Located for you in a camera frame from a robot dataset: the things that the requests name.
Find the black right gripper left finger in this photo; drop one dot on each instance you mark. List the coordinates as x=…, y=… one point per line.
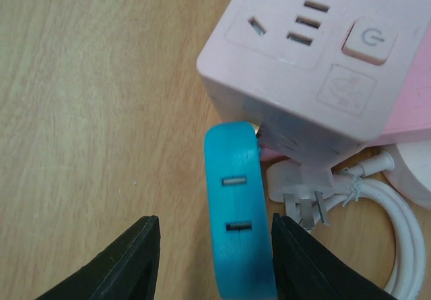
x=126, y=269

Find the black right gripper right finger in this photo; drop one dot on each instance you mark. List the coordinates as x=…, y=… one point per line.
x=306, y=270

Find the cyan blue plug adapter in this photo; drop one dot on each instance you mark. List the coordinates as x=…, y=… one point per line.
x=242, y=253

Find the pink round socket base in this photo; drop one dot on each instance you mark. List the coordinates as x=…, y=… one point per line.
x=411, y=173

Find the pink cube socket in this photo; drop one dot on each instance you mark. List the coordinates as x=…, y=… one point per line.
x=321, y=78

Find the pink triangular power strip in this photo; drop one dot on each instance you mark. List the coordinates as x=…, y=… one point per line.
x=410, y=117

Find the white power plug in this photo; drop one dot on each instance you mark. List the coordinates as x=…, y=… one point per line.
x=302, y=190

